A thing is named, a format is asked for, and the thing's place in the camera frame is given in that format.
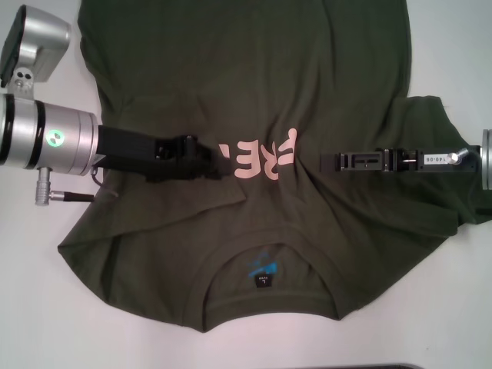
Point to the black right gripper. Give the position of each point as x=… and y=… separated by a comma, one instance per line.
x=430, y=163

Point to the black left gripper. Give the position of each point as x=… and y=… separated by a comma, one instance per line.
x=127, y=144

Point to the dark green t-shirt pink print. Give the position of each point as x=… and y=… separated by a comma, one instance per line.
x=269, y=77

